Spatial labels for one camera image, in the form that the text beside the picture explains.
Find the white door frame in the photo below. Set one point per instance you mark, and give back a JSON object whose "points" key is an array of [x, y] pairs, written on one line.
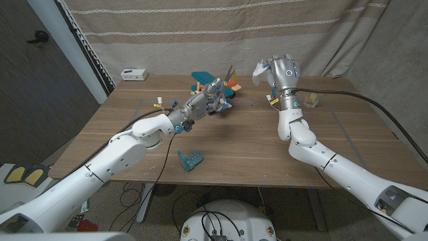
{"points": [[67, 43]]}

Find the white tube with label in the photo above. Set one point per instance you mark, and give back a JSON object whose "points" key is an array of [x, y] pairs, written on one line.
{"points": [[85, 205]]}

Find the white power strip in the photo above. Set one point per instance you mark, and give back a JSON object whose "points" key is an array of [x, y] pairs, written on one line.
{"points": [[133, 74]]}

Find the yellow and black foot pedal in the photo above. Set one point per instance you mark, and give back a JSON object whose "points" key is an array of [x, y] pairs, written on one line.
{"points": [[15, 174], [37, 174]]}

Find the dark wooden door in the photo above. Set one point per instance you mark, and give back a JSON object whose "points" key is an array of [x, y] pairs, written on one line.
{"points": [[33, 100]]}

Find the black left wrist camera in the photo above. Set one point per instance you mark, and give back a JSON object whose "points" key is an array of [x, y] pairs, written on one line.
{"points": [[189, 124]]}

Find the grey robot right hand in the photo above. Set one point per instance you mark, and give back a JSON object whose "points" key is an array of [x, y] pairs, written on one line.
{"points": [[284, 77]]}

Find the white tissue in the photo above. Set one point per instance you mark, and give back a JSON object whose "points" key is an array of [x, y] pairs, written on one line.
{"points": [[258, 72]]}

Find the teal and orange toy airplane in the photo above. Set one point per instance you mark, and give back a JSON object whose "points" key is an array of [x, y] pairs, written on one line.
{"points": [[204, 78]]}

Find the white table leg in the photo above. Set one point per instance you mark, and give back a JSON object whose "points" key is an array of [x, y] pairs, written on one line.
{"points": [[144, 204]]}

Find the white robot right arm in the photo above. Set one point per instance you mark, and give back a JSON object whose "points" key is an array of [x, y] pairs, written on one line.
{"points": [[317, 150]]}

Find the teal toy flip phone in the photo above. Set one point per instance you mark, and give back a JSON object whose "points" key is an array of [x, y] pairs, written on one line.
{"points": [[193, 158]]}

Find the black floor gadget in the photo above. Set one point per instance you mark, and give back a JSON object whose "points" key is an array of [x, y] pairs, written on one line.
{"points": [[75, 221]]}

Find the grey table leg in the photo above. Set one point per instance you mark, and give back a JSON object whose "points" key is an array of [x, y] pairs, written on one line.
{"points": [[316, 211]]}

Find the red floor object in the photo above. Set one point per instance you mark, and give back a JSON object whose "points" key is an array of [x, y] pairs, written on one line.
{"points": [[87, 226]]}

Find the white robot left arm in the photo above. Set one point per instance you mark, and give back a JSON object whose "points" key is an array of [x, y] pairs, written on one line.
{"points": [[110, 160]]}

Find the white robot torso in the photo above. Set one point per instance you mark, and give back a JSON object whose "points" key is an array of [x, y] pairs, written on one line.
{"points": [[230, 221]]}

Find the clear drinking glass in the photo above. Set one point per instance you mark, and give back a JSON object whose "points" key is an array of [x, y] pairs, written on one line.
{"points": [[311, 100]]}

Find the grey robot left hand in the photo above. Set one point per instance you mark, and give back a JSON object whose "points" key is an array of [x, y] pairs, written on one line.
{"points": [[200, 105]]}

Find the beige striped curtain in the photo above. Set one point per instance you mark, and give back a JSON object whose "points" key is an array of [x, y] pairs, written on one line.
{"points": [[150, 43]]}

